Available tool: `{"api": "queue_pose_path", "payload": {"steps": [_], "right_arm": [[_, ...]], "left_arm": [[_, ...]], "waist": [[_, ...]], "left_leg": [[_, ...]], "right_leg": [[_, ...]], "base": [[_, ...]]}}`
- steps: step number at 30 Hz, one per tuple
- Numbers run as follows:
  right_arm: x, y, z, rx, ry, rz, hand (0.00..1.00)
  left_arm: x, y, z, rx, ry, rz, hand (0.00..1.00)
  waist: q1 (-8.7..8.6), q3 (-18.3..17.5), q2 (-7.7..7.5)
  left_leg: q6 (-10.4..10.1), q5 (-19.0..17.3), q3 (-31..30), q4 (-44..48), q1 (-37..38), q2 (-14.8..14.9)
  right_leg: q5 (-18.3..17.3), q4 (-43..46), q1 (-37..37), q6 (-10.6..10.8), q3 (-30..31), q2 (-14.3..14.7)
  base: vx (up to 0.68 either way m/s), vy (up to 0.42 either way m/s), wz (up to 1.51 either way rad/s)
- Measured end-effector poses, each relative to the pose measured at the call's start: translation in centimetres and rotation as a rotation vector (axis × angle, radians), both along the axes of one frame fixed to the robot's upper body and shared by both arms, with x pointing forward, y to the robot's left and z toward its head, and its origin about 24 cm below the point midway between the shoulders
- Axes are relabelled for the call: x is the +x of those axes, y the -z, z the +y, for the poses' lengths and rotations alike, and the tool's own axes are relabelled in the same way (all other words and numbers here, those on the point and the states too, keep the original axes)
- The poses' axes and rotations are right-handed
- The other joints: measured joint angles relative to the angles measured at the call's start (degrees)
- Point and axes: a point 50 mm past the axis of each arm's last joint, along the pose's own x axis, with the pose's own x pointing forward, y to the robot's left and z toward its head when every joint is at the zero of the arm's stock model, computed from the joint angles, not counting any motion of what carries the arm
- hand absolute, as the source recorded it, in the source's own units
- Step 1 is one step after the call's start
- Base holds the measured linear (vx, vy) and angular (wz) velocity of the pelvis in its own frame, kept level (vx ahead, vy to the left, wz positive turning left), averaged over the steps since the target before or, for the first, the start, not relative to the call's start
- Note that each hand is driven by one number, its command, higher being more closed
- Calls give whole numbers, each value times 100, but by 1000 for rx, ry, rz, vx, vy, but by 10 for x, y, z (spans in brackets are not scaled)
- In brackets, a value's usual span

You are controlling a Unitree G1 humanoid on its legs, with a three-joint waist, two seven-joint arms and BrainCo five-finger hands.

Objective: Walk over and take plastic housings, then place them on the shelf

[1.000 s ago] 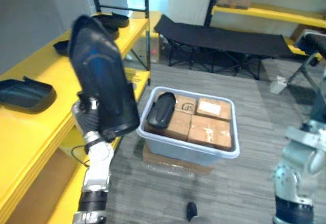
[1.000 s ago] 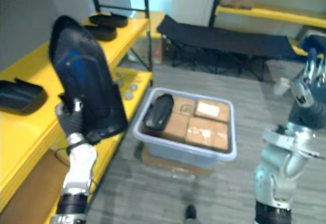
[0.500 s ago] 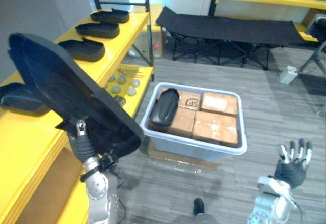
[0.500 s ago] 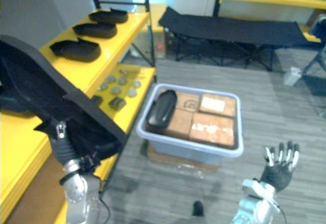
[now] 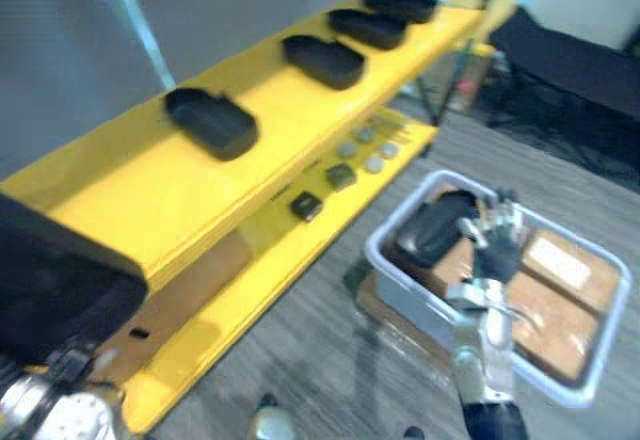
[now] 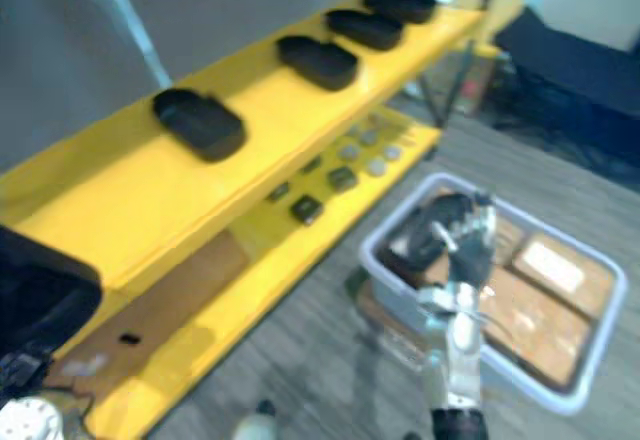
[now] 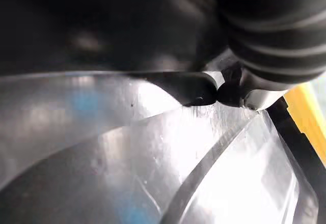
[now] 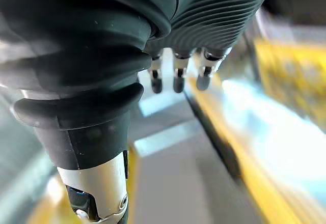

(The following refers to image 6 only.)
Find brown cardboard box white label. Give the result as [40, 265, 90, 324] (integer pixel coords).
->
[510, 232, 615, 320]

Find black metal rack frame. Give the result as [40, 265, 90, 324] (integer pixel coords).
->
[382, 0, 504, 132]

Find pale plastic bin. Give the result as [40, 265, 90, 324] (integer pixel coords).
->
[358, 171, 629, 417]

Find black plastic housing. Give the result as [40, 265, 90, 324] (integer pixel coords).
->
[152, 87, 247, 164]
[361, 0, 436, 25]
[276, 34, 359, 93]
[378, 192, 482, 284]
[325, 8, 405, 52]
[0, 223, 104, 356]

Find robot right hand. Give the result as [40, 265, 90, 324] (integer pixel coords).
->
[432, 191, 499, 292]

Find large brown cardboard box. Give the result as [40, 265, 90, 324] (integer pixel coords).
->
[477, 265, 595, 392]

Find black low cabinet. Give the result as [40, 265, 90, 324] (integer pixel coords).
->
[493, 5, 640, 174]

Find pale blue metal pole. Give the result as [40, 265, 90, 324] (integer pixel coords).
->
[92, 0, 175, 87]

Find silver robot leg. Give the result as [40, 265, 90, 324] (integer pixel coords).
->
[233, 398, 279, 440]

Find brown cardboard sheet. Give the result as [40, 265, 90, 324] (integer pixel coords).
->
[47, 232, 251, 414]

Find clear plastic container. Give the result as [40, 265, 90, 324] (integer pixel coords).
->
[449, 52, 504, 117]

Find yellow shelf unit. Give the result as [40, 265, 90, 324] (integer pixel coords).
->
[0, 0, 526, 440]

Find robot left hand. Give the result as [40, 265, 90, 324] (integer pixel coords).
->
[0, 347, 54, 404]

